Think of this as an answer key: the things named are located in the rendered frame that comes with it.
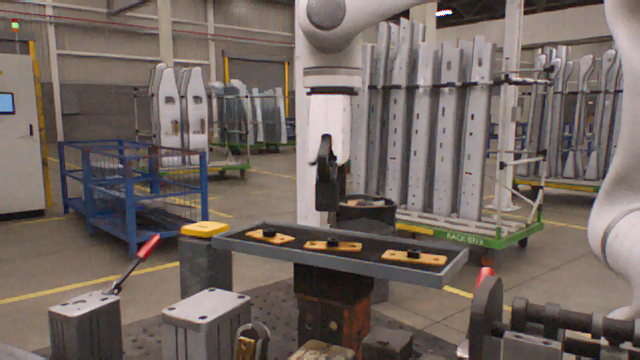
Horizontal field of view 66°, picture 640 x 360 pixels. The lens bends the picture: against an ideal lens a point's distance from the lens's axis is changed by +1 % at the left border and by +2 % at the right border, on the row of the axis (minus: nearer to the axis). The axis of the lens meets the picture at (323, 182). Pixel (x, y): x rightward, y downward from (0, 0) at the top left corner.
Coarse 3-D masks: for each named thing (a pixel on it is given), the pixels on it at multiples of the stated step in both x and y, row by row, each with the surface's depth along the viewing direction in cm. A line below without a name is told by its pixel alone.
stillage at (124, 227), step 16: (128, 160) 434; (128, 176) 435; (112, 192) 469; (128, 192) 437; (176, 192) 469; (192, 192) 480; (112, 208) 535; (128, 208) 439; (160, 208) 488; (176, 208) 509; (192, 208) 505; (96, 224) 510; (112, 224) 511; (128, 224) 443; (144, 224) 494; (160, 224) 507; (176, 224) 509; (128, 240) 446; (144, 240) 452
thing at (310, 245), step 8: (312, 240) 75; (328, 240) 72; (336, 240) 72; (304, 248) 72; (312, 248) 71; (320, 248) 71; (328, 248) 71; (336, 248) 71; (344, 248) 71; (352, 248) 71; (360, 248) 71
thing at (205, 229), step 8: (192, 224) 87; (200, 224) 87; (208, 224) 87; (216, 224) 87; (224, 224) 87; (184, 232) 85; (192, 232) 84; (200, 232) 83; (208, 232) 83; (216, 232) 84
